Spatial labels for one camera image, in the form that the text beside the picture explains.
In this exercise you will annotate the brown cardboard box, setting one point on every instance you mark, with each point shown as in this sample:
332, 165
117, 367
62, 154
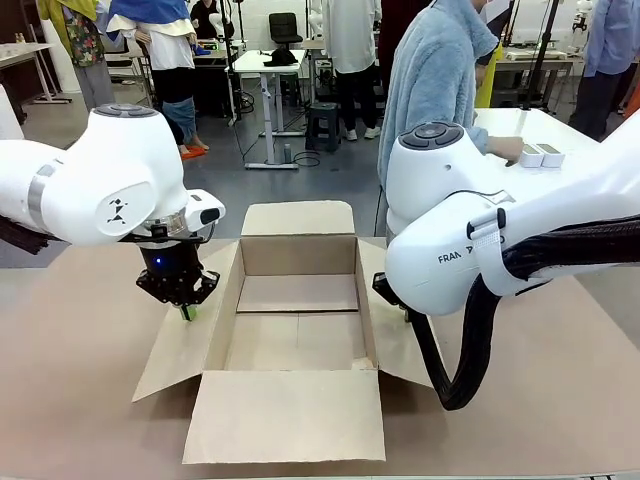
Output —
290, 415

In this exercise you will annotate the mannequin in floral shirt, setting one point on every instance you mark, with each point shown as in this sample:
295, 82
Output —
85, 35

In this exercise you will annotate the black office chair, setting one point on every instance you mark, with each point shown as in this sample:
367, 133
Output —
285, 27

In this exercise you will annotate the white standing desk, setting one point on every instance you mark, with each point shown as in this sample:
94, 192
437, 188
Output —
250, 60

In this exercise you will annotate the figure in dark red clothes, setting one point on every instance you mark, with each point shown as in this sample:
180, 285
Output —
387, 30

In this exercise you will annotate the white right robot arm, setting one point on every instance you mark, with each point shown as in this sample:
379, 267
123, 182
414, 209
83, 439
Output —
440, 175

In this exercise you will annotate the mannequin in white shirt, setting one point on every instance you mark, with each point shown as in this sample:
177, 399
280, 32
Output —
170, 50

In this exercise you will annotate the person in blue shirt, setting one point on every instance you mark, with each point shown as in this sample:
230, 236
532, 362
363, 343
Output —
607, 40

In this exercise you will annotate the white air purifier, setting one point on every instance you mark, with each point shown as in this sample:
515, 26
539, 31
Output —
7, 120

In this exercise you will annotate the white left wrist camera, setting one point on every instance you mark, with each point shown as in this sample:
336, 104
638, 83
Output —
205, 207

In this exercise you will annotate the black cap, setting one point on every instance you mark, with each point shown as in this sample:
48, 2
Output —
282, 57

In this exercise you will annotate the orange cloth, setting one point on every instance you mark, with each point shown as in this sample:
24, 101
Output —
192, 154

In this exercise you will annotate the grey background table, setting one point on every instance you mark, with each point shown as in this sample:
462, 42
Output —
25, 50

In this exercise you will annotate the person in white shirt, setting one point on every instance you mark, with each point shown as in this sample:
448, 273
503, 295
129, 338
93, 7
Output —
350, 35

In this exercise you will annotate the white table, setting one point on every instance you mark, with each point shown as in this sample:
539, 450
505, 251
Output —
550, 125

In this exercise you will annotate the person in blue fleece jacket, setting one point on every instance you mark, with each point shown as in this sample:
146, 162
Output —
430, 90

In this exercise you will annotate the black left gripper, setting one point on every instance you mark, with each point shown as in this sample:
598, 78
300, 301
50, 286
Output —
170, 260

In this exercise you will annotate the black plastic stool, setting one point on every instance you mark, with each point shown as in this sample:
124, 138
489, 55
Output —
322, 112

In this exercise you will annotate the person's right hand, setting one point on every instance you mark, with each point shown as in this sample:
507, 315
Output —
507, 150

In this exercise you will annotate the person in yellow apron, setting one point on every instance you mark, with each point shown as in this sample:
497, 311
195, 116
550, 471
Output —
490, 85

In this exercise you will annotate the person's right forearm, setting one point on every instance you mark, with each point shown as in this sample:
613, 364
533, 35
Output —
481, 140

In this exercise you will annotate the wooden top workbench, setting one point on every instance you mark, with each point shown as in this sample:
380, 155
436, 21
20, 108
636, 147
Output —
530, 54

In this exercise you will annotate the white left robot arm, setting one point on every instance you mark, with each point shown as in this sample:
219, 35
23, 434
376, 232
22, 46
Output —
100, 175

